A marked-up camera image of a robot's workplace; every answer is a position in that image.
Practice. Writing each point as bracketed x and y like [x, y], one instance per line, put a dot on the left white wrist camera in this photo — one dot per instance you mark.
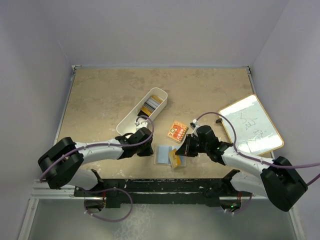
[141, 122]

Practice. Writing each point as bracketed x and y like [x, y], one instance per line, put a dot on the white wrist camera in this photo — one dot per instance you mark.
[141, 122]
[194, 124]

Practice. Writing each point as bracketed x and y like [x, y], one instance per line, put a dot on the black card in tray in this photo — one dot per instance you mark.
[141, 113]

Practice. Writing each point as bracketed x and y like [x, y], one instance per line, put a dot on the aluminium table frame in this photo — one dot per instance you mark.
[52, 215]

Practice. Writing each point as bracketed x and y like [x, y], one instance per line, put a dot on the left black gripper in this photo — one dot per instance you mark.
[148, 152]

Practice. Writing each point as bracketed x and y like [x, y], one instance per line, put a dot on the yellow framed whiteboard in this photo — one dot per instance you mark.
[247, 123]

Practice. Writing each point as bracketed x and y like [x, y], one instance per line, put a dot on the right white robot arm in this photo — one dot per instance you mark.
[275, 179]

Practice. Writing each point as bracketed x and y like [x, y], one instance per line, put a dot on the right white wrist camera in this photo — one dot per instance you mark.
[194, 124]

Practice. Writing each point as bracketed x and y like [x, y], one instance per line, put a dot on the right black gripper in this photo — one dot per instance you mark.
[185, 149]

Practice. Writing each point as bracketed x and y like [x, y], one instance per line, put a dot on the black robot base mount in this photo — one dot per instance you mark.
[211, 192]

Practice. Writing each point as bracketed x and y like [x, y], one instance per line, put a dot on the orange spiral notebook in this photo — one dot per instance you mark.
[177, 132]

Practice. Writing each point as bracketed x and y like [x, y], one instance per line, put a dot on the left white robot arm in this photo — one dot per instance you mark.
[61, 164]

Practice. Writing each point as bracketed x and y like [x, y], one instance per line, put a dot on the white oblong plastic tray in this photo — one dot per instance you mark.
[127, 124]

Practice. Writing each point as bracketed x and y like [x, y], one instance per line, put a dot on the white credit card stack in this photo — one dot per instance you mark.
[153, 103]

